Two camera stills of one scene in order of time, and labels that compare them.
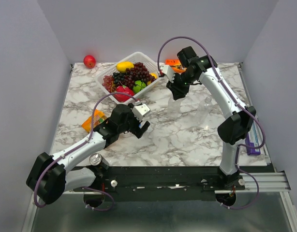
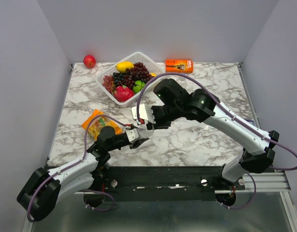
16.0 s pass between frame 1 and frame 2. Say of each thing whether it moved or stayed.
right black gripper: moved
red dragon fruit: stayed
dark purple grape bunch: stayed
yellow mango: stayed
